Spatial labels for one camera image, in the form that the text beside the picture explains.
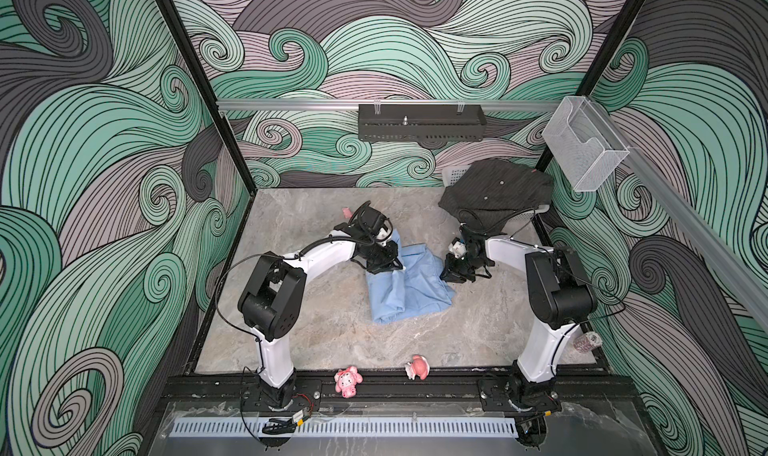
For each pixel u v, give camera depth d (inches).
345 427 27.4
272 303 18.9
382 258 31.0
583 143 31.3
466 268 32.9
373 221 28.9
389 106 36.6
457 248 36.4
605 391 29.3
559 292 19.8
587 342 30.3
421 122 37.6
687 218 23.6
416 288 36.1
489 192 44.7
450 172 46.1
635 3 28.7
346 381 28.6
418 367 29.9
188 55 32.2
